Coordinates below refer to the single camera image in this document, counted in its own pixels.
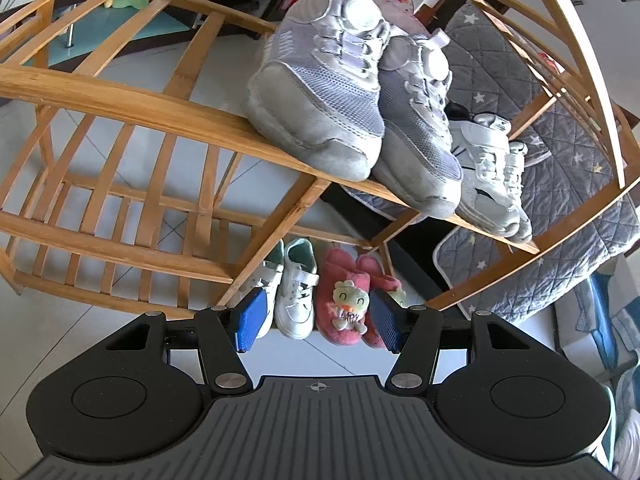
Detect black tv stand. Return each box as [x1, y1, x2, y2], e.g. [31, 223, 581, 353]
[0, 0, 306, 68]

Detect grey mesh dial sneaker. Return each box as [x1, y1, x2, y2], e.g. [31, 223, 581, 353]
[370, 30, 463, 219]
[242, 0, 392, 182]

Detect pale pink plush toy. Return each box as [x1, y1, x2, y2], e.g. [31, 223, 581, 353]
[377, 0, 431, 36]

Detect white lace sneaker green lining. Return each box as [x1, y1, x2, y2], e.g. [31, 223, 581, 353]
[227, 240, 286, 333]

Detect white strap sneaker black lining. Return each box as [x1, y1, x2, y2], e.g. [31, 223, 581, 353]
[445, 102, 523, 238]
[502, 140, 533, 243]

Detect wooden shoe rack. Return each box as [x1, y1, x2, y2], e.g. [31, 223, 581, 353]
[0, 0, 640, 326]

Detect long beige sofa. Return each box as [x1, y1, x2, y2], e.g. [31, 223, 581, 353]
[552, 305, 616, 376]

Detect pink plush duck slipper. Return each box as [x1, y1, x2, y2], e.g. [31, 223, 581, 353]
[356, 254, 408, 351]
[319, 246, 373, 348]

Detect patterned blue sofa cover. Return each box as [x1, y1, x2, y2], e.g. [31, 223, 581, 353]
[570, 270, 640, 480]

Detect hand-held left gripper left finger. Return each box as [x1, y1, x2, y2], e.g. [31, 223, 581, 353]
[107, 287, 269, 395]

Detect grey quilted star blanket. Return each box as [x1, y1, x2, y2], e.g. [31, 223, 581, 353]
[320, 0, 640, 321]

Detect white teal-lined strap sneaker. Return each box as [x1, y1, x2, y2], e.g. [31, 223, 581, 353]
[275, 237, 320, 341]

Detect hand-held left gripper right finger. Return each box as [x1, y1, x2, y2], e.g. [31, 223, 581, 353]
[370, 288, 533, 395]

